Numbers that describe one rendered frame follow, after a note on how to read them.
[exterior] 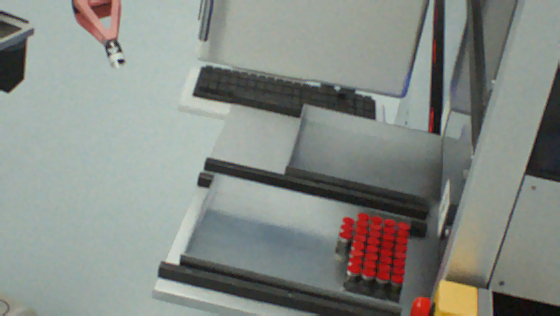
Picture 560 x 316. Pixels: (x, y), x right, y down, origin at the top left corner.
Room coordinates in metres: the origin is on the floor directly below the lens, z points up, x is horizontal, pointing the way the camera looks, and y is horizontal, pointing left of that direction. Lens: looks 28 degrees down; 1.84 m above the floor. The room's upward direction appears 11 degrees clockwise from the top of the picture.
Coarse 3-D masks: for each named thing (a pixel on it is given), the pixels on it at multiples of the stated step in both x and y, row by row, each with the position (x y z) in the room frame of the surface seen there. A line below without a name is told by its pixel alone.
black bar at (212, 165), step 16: (208, 160) 1.67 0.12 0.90; (240, 176) 1.66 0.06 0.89; (256, 176) 1.66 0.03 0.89; (272, 176) 1.66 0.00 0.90; (288, 176) 1.67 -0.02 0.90; (304, 192) 1.65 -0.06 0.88; (320, 192) 1.65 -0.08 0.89; (336, 192) 1.65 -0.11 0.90; (352, 192) 1.66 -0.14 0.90; (384, 208) 1.65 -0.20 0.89; (400, 208) 1.65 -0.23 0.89; (416, 208) 1.65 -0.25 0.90
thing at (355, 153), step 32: (320, 128) 1.91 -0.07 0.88; (352, 128) 1.93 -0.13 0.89; (384, 128) 1.92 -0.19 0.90; (288, 160) 1.70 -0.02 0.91; (320, 160) 1.78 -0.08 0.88; (352, 160) 1.81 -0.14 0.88; (384, 160) 1.83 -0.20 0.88; (416, 160) 1.86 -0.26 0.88; (384, 192) 1.67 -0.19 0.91; (416, 192) 1.74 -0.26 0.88
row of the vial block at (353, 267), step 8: (360, 216) 1.54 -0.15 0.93; (368, 216) 1.54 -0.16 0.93; (360, 224) 1.51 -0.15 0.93; (368, 224) 1.51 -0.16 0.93; (360, 232) 1.49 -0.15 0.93; (352, 240) 1.49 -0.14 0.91; (360, 240) 1.46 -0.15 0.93; (352, 248) 1.44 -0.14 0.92; (360, 248) 1.44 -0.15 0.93; (352, 256) 1.42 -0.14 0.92; (360, 256) 1.42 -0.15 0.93; (352, 264) 1.39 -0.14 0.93; (360, 264) 1.40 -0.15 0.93; (352, 272) 1.37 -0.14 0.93; (344, 280) 1.38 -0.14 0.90; (352, 280) 1.37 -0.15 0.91; (344, 288) 1.37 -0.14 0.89; (352, 288) 1.37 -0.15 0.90
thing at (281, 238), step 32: (224, 192) 1.60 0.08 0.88; (256, 192) 1.60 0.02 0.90; (288, 192) 1.59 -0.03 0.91; (224, 224) 1.50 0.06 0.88; (256, 224) 1.52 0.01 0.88; (288, 224) 1.54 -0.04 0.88; (320, 224) 1.56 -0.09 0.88; (192, 256) 1.35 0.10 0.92; (224, 256) 1.41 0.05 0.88; (256, 256) 1.43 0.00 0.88; (288, 256) 1.45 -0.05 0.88; (320, 256) 1.47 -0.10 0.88; (288, 288) 1.33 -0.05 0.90; (320, 288) 1.33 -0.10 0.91
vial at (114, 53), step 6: (108, 42) 1.36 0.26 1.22; (114, 42) 1.36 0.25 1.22; (108, 48) 1.36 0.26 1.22; (114, 48) 1.35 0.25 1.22; (120, 48) 1.36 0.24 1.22; (108, 54) 1.35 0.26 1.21; (114, 54) 1.35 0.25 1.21; (120, 54) 1.35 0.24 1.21; (114, 60) 1.34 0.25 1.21; (120, 60) 1.34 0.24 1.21; (114, 66) 1.34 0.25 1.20; (120, 66) 1.35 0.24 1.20
